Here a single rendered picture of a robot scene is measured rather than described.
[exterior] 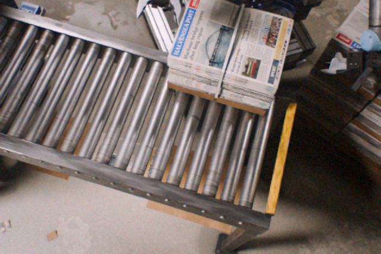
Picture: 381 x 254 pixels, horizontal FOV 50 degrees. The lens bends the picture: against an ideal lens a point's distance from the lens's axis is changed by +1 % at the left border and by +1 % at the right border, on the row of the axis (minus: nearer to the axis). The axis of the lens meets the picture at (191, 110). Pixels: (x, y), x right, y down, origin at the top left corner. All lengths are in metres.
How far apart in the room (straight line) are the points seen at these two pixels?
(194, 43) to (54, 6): 1.61
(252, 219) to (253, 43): 0.59
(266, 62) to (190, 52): 0.25
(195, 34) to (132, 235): 1.18
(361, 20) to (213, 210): 1.00
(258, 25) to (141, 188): 0.68
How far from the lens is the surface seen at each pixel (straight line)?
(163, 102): 1.52
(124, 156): 1.45
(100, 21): 2.72
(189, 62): 1.33
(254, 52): 1.38
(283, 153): 1.48
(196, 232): 2.19
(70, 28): 1.72
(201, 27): 1.41
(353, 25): 1.84
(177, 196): 1.40
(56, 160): 1.48
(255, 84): 1.34
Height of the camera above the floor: 2.17
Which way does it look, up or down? 65 degrees down
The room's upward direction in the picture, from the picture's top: 9 degrees clockwise
